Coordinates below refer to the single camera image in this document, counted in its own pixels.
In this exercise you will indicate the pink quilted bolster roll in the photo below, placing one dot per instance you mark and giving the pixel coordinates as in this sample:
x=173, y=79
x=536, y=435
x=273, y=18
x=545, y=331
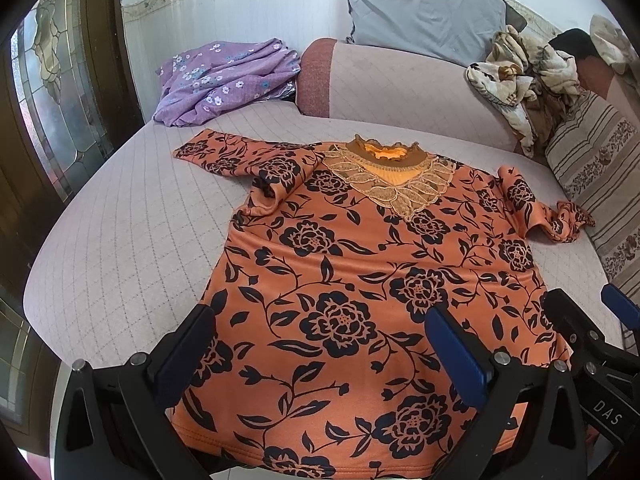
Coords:
x=399, y=89

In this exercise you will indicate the beige floral crumpled blanket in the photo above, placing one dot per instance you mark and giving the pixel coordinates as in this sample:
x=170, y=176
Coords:
x=530, y=83

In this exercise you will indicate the purple floral cloth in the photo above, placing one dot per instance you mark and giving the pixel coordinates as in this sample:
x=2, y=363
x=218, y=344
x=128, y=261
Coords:
x=200, y=84

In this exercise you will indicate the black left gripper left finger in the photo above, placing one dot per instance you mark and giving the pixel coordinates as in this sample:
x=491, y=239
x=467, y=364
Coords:
x=113, y=422

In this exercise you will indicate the dark wooden glass door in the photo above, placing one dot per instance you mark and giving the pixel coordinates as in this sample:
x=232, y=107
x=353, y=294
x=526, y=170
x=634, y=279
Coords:
x=67, y=103

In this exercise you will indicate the pink quilted bed cover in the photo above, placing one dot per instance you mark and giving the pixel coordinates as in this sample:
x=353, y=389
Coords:
x=133, y=252

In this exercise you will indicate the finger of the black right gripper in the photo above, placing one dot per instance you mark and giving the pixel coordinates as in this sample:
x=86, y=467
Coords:
x=624, y=309
x=606, y=378

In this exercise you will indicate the striped floral cushion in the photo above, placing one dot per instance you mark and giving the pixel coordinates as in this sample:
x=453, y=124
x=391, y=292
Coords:
x=594, y=154

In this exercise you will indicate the grey pillow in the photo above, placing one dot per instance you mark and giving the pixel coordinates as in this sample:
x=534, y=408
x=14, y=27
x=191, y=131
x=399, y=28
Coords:
x=456, y=31

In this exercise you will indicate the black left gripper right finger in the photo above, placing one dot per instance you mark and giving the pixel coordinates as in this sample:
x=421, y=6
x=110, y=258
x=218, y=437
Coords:
x=528, y=423

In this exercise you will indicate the orange black floral blouse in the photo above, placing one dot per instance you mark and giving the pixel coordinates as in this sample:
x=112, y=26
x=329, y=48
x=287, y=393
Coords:
x=319, y=366

